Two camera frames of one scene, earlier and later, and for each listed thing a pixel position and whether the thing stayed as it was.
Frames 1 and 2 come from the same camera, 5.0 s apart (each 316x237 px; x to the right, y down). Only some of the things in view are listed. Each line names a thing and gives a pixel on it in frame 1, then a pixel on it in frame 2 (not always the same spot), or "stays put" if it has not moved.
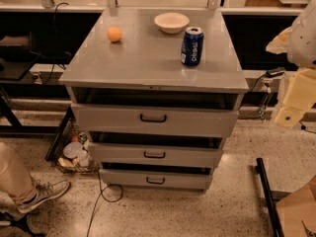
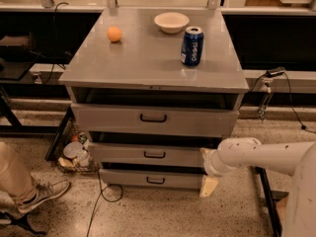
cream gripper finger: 288,117 → 207,186
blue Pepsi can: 192,46 stays put
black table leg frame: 9,91 stays put
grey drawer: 156,152 stays put
